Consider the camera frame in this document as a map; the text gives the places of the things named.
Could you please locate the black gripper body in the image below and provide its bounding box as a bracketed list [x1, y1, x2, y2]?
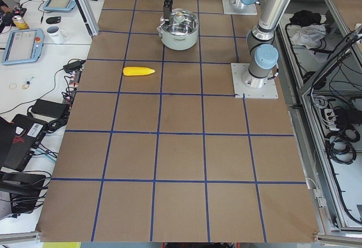
[163, 0, 173, 19]

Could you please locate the glass pot lid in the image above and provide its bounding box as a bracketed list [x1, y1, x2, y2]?
[160, 8, 199, 35]

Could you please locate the yellow corn cob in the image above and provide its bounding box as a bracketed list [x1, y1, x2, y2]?
[123, 66, 155, 76]

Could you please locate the pale green steel pot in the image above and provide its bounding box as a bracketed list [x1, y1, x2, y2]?
[157, 24, 199, 50]

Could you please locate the black power brick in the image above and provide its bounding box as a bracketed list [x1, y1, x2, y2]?
[63, 59, 86, 73]

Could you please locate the far blue teach pendant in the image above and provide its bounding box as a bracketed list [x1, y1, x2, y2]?
[43, 0, 76, 12]

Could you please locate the blue teach pendant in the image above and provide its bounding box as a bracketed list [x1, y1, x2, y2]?
[1, 28, 44, 65]
[43, 0, 76, 12]

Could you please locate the white mug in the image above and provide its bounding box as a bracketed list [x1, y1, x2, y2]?
[46, 25, 68, 44]

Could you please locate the black computer mouse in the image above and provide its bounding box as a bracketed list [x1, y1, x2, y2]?
[46, 16, 61, 24]

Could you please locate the black cloth bundle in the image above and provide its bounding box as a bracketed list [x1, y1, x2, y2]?
[290, 10, 321, 27]

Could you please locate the near blue teach pendant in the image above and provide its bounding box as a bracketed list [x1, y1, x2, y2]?
[1, 28, 44, 65]

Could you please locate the white cloth bundle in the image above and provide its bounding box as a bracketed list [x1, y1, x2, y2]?
[291, 25, 326, 49]

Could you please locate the black power adapter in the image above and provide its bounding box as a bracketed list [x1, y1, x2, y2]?
[31, 99, 70, 119]

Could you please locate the yellow drink can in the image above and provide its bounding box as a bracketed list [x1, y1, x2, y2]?
[12, 15, 29, 30]

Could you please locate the white power strip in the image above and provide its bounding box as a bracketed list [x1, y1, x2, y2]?
[323, 108, 339, 131]

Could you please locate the black laptop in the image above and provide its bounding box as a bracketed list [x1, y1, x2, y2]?
[2, 114, 48, 172]

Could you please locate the aluminium frame post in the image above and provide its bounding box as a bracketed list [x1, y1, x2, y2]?
[75, 0, 99, 37]

